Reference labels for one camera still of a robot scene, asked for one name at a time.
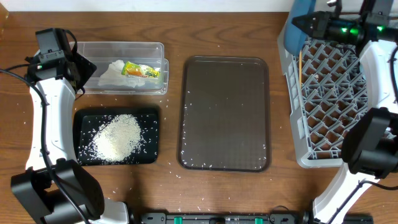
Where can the grey dishwasher rack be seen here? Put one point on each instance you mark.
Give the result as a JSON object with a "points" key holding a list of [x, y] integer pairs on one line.
{"points": [[338, 87]]}

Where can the yellow green snack wrapper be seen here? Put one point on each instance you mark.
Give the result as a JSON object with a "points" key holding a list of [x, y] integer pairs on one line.
{"points": [[138, 70]]}

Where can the white tissue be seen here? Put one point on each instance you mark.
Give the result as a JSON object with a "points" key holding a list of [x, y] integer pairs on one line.
{"points": [[113, 76]]}

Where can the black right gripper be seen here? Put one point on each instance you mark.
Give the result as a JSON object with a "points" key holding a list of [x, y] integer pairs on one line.
{"points": [[323, 26]]}

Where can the black plastic bin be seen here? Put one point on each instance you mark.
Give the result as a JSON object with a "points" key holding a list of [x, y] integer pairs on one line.
{"points": [[88, 121]]}

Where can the clear plastic bin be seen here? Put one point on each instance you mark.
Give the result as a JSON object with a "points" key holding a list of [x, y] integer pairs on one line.
{"points": [[121, 49]]}

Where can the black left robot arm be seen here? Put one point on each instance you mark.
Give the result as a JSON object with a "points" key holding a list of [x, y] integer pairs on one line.
{"points": [[54, 188]]}

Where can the wooden chopstick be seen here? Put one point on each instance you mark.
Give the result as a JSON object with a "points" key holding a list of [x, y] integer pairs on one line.
{"points": [[300, 68]]}

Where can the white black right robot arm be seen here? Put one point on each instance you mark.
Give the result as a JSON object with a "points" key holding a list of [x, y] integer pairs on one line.
{"points": [[367, 156]]}

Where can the dark blue plate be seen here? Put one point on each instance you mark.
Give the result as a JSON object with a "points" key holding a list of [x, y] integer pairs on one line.
{"points": [[293, 37]]}

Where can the pile of white rice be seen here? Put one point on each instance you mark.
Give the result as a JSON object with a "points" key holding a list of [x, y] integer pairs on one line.
{"points": [[118, 139]]}

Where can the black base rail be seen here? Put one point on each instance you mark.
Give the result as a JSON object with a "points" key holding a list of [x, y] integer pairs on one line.
{"points": [[276, 218]]}

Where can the dark brown serving tray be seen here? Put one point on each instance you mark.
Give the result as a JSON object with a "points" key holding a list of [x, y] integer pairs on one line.
{"points": [[225, 121]]}

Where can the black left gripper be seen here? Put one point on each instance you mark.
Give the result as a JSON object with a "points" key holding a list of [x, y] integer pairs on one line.
{"points": [[82, 70]]}

